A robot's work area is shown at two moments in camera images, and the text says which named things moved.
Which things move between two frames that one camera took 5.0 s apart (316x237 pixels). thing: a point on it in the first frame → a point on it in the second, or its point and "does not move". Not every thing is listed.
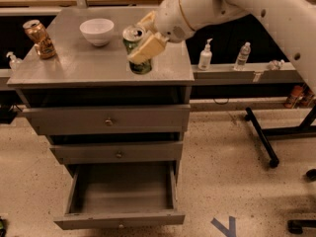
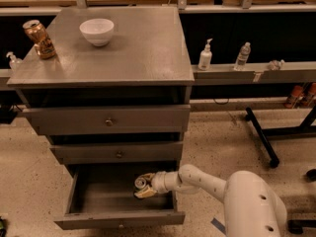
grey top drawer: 169,118 does not move
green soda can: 131,38 → 140,182
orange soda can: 42,42 does not move
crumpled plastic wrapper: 276,64 does not move
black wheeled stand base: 307,126 does not move
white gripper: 169,20 → 160,182
